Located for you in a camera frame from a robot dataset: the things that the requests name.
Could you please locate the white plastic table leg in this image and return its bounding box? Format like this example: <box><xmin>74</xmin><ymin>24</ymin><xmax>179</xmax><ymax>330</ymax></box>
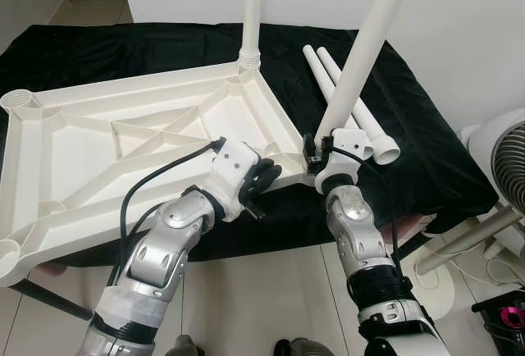
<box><xmin>302</xmin><ymin>44</ymin><xmax>378</xmax><ymax>160</ymax></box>
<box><xmin>316</xmin><ymin>44</ymin><xmax>402</xmax><ymax>166</ymax></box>
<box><xmin>314</xmin><ymin>0</ymin><xmax>421</xmax><ymax>160</ymax></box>
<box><xmin>240</xmin><ymin>0</ymin><xmax>265</xmax><ymax>74</ymax></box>

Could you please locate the white plastic table top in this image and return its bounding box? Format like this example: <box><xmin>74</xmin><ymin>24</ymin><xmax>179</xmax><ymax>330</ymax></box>
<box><xmin>0</xmin><ymin>57</ymin><xmax>329</xmax><ymax>287</ymax></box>

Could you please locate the black table cloth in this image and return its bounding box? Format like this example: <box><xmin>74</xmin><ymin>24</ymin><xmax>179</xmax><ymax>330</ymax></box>
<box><xmin>0</xmin><ymin>22</ymin><xmax>499</xmax><ymax>267</ymax></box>

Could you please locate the black metal table leg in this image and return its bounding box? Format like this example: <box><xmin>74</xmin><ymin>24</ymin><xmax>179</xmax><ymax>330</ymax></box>
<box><xmin>8</xmin><ymin>278</ymin><xmax>93</xmax><ymax>322</ymax></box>
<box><xmin>398</xmin><ymin>233</ymin><xmax>436</xmax><ymax>272</ymax></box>

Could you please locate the grey right robot foot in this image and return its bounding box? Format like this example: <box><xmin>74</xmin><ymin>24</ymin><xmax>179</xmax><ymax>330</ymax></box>
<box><xmin>275</xmin><ymin>337</ymin><xmax>329</xmax><ymax>356</ymax></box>

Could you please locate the grey robot foot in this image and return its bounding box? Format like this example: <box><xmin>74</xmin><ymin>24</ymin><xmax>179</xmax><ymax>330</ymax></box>
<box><xmin>164</xmin><ymin>335</ymin><xmax>202</xmax><ymax>356</ymax></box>
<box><xmin>275</xmin><ymin>337</ymin><xmax>329</xmax><ymax>356</ymax></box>

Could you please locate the grey left robot foot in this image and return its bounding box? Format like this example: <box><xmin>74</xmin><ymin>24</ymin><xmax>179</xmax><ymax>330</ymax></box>
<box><xmin>164</xmin><ymin>335</ymin><xmax>202</xmax><ymax>356</ymax></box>

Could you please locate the magenta vacuum cleaner part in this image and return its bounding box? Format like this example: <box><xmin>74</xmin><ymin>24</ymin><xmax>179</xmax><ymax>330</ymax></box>
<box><xmin>499</xmin><ymin>306</ymin><xmax>525</xmax><ymax>331</ymax></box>

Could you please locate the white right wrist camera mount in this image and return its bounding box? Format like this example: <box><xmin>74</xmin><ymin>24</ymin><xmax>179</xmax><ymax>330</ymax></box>
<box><xmin>316</xmin><ymin>129</ymin><xmax>372</xmax><ymax>197</ymax></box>

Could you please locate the white pedestal fan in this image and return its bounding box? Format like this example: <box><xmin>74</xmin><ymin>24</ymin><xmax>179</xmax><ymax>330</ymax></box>
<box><xmin>410</xmin><ymin>110</ymin><xmax>525</xmax><ymax>324</ymax></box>

